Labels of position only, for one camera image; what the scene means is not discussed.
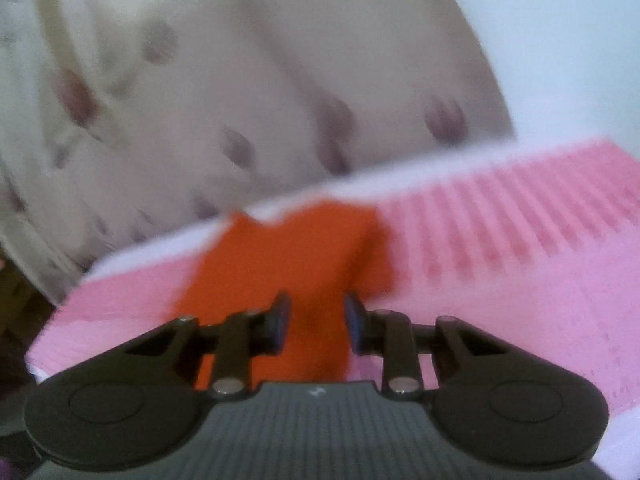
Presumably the pink checkered blanket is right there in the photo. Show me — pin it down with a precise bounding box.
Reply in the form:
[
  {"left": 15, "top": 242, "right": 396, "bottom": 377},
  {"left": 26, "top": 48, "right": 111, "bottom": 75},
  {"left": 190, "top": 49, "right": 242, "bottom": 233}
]
[{"left": 25, "top": 135, "right": 640, "bottom": 466}]

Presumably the beige leaf print curtain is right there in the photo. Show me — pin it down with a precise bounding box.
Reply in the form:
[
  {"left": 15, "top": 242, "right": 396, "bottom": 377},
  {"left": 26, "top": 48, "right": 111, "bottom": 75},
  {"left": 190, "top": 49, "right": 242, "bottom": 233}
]
[{"left": 0, "top": 0, "right": 516, "bottom": 306}]

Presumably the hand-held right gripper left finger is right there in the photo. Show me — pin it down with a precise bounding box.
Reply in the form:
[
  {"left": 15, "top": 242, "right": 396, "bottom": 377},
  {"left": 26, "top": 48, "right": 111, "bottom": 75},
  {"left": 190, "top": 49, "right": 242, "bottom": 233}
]
[{"left": 125, "top": 291, "right": 292, "bottom": 401}]

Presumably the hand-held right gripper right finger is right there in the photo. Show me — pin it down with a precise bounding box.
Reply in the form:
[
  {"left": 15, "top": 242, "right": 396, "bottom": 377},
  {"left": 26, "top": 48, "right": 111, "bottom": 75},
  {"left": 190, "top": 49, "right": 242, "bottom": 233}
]
[{"left": 343, "top": 292, "right": 511, "bottom": 402}]

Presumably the orange knit sweater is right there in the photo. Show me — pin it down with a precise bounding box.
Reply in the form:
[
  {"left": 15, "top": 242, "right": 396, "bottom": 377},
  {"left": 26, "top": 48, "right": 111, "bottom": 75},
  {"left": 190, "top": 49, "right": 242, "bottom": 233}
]
[{"left": 172, "top": 199, "right": 396, "bottom": 394}]

